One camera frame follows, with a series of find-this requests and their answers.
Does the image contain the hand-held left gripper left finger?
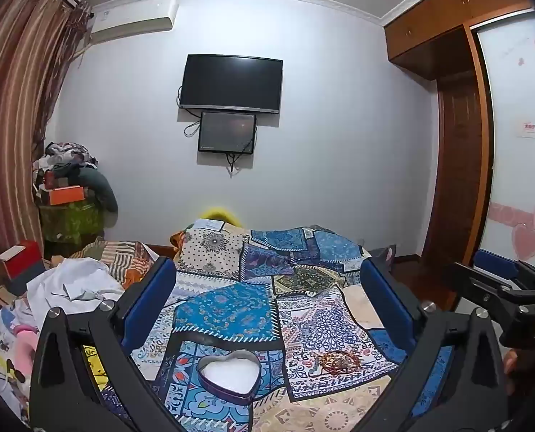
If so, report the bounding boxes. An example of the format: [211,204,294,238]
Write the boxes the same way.
[28,256,178,432]

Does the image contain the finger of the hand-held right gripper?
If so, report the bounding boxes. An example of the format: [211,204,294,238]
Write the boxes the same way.
[446,262,522,312]
[472,247,535,289]

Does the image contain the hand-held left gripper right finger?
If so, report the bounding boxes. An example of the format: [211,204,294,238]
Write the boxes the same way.
[360,256,512,432]

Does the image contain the red braided cord bracelet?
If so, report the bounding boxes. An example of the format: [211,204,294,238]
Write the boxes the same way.
[311,350,363,375]

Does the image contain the heart-shaped tin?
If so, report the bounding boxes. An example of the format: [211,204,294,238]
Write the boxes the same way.
[196,350,262,407]

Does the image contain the person's right hand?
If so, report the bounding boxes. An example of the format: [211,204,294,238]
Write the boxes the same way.
[503,350,521,387]

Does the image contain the pink heart stickers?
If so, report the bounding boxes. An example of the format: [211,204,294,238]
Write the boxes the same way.
[487,202,535,262]

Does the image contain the striped orange cloth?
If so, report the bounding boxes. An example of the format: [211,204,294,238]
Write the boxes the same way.
[79,238,157,289]

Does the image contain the white cloth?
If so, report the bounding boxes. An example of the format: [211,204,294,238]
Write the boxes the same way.
[26,257,127,321]

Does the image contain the yellow cloth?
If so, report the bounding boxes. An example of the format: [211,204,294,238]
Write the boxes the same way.
[82,344,109,390]

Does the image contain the brown wooden door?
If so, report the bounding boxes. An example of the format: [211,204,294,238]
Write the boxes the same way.
[419,78,481,267]

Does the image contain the white sliding wardrobe door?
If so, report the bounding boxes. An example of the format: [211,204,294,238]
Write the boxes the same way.
[475,9,535,275]

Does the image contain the patchwork printed blanket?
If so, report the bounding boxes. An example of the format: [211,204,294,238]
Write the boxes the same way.
[99,218,455,432]

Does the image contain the yellow fluffy item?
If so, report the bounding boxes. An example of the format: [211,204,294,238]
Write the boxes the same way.
[200,206,242,226]

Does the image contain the dark grey cushion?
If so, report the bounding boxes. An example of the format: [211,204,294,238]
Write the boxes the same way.
[84,168,119,213]

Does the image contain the red box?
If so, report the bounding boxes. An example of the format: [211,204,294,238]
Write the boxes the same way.
[0,239,46,282]

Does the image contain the orange box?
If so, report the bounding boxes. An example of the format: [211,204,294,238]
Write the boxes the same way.
[48,185,87,206]

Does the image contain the pink plush item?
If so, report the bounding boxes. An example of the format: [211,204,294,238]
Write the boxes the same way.
[12,324,41,379]

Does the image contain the pile of clothes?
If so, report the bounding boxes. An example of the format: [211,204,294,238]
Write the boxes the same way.
[32,141,100,186]

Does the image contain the striped brown curtain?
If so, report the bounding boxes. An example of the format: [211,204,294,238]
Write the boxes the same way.
[0,0,94,291]

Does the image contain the wooden wardrobe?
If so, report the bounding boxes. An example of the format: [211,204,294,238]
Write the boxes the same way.
[383,0,535,311]

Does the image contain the white air conditioner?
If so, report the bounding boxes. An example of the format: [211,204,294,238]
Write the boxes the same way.
[90,0,179,46]

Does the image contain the small black wall monitor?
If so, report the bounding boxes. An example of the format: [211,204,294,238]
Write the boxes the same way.
[198,111,257,154]

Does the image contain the large black wall television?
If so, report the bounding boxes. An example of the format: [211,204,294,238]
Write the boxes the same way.
[179,54,284,115]

